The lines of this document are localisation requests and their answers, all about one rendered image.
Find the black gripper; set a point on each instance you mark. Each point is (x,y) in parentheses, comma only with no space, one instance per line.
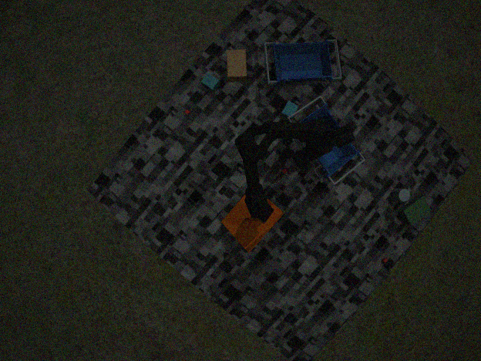
(301,160)

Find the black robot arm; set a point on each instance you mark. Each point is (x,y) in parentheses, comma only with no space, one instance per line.
(317,131)

